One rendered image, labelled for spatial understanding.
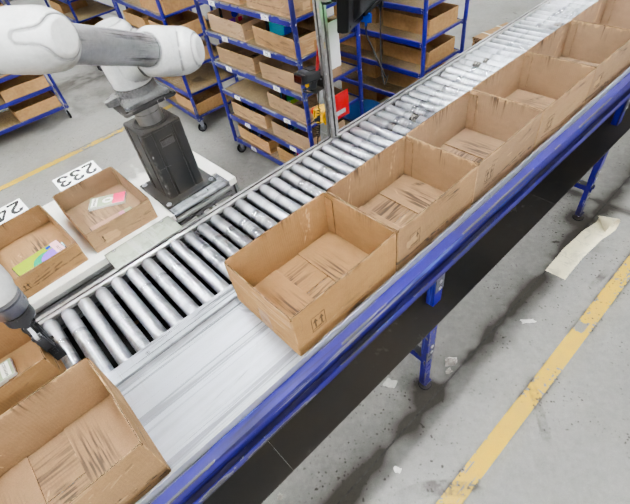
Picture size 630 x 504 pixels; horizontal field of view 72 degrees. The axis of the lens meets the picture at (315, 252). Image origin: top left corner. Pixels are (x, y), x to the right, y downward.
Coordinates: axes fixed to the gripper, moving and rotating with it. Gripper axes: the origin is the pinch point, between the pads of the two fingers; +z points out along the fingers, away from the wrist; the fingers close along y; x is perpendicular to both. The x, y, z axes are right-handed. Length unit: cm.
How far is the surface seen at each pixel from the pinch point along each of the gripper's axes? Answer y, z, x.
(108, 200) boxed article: 71, 8, -45
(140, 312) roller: 3.3, 10.5, -25.6
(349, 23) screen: 14, -43, -146
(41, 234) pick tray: 75, 10, -15
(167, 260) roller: 18.3, 10.6, -44.8
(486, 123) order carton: -38, -8, -166
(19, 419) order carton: -29.1, -15.3, 10.0
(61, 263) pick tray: 43.5, 5.1, -14.8
